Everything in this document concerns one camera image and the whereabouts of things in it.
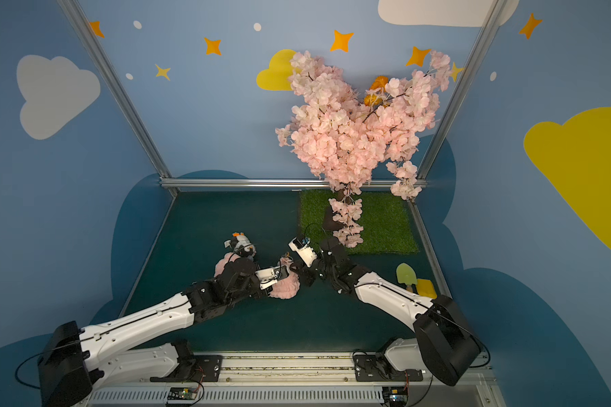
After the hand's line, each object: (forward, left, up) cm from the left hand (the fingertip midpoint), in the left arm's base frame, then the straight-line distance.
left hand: (274, 264), depth 78 cm
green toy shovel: (+5, -47, -15) cm, 50 cm away
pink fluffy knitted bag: (-4, -5, -6) cm, 9 cm away
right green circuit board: (-32, -37, -18) cm, 52 cm away
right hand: (+2, -6, -2) cm, 7 cm away
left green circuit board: (-33, +25, -18) cm, 45 cm away
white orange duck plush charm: (+14, +15, -11) cm, 23 cm away
